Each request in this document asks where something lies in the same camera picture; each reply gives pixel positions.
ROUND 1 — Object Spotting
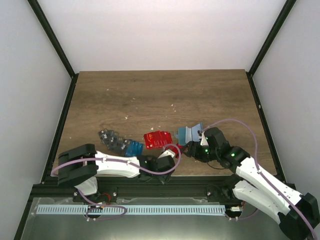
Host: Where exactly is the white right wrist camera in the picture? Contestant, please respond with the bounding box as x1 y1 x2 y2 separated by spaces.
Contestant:
198 130 209 146

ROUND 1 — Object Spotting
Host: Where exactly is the red credit card pile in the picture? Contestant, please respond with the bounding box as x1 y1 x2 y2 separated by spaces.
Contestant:
143 130 173 150

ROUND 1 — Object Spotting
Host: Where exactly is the light blue slotted cable duct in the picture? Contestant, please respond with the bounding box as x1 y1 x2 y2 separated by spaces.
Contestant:
36 204 226 216

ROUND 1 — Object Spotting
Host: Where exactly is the black frame post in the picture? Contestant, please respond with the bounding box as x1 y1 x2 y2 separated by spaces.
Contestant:
26 0 76 79
247 0 298 76

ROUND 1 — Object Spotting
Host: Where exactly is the black credit card pile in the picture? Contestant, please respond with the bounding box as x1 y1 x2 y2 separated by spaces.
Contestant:
97 128 131 156

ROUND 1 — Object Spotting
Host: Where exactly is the black left frame post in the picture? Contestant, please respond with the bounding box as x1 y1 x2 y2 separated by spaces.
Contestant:
26 0 76 79

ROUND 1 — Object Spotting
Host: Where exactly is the blue card holder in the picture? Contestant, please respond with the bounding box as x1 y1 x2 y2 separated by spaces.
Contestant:
174 122 203 146

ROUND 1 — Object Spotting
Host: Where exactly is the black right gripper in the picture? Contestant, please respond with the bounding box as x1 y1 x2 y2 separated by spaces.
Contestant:
180 141 220 163

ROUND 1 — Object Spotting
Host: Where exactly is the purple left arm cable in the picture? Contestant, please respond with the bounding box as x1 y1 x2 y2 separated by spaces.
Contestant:
50 143 182 222

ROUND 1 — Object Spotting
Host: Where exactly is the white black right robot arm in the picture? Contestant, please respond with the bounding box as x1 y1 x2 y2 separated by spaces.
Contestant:
178 127 320 240

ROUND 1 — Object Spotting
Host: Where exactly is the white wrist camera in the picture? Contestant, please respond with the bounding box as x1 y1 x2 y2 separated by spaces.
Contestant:
158 149 176 159
198 130 209 146

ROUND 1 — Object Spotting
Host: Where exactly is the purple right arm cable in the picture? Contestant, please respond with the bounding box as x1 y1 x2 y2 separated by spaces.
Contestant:
199 118 317 240

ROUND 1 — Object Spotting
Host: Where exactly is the grey metal base plate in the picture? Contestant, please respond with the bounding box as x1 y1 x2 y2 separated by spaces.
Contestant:
21 198 285 240

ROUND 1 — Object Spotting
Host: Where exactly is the black right frame post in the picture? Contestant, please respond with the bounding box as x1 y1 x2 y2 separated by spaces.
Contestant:
247 0 298 76

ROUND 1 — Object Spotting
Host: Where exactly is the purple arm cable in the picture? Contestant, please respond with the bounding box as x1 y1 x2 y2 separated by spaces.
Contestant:
199 118 317 240
50 143 182 222

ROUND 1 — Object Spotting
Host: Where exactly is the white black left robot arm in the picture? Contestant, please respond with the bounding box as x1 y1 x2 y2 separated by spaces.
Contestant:
50 143 181 202

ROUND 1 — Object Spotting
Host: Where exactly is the black front frame rail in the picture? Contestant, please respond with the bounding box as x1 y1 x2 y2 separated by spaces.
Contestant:
31 174 297 201

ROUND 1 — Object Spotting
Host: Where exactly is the single red credit card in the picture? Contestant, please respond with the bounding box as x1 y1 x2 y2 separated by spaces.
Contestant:
176 143 184 152

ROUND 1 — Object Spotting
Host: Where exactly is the blue credit card pile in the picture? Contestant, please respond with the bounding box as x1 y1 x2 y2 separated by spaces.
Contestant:
125 140 144 157

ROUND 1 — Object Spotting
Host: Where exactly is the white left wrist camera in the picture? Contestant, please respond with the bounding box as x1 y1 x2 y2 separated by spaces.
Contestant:
158 149 176 159

